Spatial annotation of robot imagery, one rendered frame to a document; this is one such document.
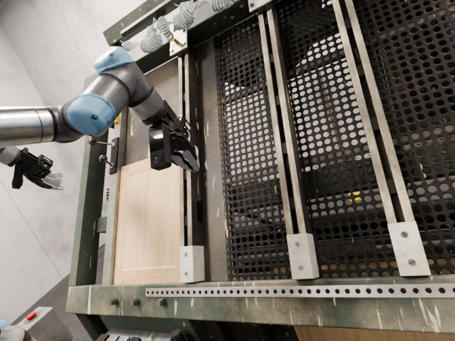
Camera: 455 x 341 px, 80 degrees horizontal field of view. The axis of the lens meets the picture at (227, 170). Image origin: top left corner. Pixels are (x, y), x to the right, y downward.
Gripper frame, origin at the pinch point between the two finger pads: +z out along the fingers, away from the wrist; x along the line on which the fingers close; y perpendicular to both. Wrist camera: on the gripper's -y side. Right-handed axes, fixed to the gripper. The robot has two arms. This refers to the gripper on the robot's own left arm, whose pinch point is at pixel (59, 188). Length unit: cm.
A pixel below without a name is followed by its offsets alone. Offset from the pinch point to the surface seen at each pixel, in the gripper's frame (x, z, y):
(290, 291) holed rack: -72, 36, 56
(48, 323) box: -30, 29, -39
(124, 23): 111, -11, 58
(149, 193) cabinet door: -4.3, 27.4, 23.1
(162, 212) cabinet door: -16.7, 30.6, 25.2
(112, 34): 118, -10, 47
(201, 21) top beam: 31, -5, 90
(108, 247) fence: -10.7, 32.8, -8.1
